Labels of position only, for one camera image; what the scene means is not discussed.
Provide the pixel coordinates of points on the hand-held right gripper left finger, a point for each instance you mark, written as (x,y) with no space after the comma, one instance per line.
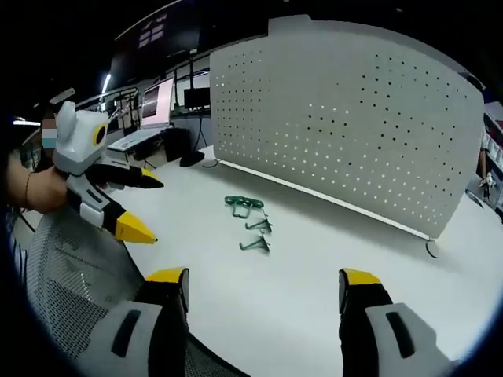
(118,337)

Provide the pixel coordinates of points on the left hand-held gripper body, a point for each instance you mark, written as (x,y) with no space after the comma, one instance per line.
(76,137)

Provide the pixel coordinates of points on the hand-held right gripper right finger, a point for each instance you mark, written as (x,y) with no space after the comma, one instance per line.
(393,337)

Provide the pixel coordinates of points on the green multi-loop hook assembly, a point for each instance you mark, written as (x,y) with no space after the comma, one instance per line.
(241,202)

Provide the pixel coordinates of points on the green single hook assembly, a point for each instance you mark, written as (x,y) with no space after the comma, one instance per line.
(255,242)
(260,224)

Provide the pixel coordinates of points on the white perforated mounting plate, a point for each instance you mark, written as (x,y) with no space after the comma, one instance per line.
(338,129)

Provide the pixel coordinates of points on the person's left hand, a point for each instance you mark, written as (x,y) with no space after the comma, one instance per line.
(47,190)

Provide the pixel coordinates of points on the white side desk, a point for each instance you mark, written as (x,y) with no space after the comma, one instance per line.
(133,145)

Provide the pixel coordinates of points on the grey mesh office chair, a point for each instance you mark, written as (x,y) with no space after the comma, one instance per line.
(74,275)

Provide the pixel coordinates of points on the open laptop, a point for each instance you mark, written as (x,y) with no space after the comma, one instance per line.
(157,104)

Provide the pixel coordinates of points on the black monitor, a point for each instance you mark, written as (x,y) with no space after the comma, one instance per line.
(196,99)

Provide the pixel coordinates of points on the small white device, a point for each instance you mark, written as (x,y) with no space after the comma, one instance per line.
(488,184)

